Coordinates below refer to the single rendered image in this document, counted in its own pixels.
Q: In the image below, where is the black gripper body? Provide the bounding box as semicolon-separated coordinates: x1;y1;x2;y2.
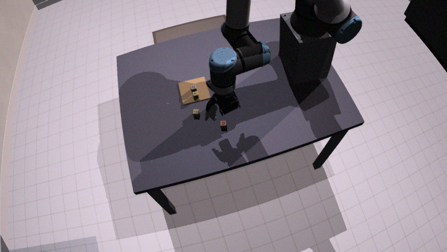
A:
212;92;238;115

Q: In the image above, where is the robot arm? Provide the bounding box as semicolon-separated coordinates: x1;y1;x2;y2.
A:
206;0;362;95

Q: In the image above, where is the tan square mat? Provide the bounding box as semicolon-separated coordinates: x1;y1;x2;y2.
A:
178;77;211;105

